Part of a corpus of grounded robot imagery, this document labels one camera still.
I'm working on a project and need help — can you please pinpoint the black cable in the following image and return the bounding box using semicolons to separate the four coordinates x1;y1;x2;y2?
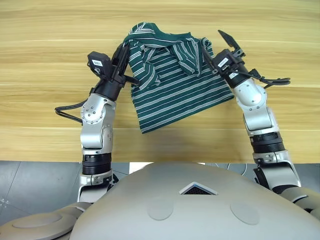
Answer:
245;68;292;90
54;99;88;125

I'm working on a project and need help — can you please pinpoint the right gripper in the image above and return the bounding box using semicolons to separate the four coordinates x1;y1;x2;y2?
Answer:
199;29;254;89

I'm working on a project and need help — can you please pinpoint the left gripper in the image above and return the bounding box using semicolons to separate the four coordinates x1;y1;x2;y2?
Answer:
89;40;140;102

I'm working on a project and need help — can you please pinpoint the green white striped T-shirt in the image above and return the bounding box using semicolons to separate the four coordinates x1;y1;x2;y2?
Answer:
123;21;235;135

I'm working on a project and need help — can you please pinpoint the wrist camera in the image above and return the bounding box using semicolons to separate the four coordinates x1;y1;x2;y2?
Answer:
212;50;236;74
86;51;114;81

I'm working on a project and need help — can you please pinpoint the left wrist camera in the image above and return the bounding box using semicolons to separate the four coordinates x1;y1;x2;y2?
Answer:
86;51;114;81

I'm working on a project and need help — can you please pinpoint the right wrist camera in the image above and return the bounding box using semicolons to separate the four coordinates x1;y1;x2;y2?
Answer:
212;50;236;74

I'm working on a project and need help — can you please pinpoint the robot body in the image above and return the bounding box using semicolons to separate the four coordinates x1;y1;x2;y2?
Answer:
0;161;320;240

